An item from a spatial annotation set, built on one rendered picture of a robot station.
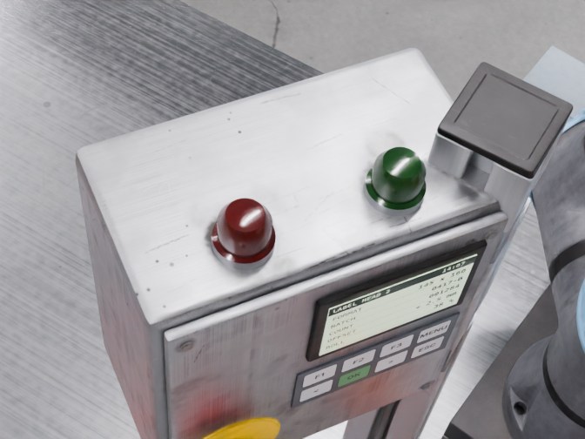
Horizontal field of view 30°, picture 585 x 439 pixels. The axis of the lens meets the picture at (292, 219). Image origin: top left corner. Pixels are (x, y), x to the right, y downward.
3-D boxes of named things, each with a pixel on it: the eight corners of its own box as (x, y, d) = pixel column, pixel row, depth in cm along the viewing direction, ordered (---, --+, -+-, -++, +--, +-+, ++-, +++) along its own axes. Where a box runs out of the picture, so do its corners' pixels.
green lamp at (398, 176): (353, 176, 47) (360, 145, 45) (406, 158, 48) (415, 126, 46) (380, 224, 46) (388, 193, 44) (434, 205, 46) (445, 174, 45)
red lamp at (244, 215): (202, 227, 45) (202, 196, 43) (259, 207, 46) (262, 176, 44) (225, 278, 44) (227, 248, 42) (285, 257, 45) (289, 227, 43)
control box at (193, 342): (102, 341, 63) (70, 145, 47) (366, 248, 67) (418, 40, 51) (164, 502, 58) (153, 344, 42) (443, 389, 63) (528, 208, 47)
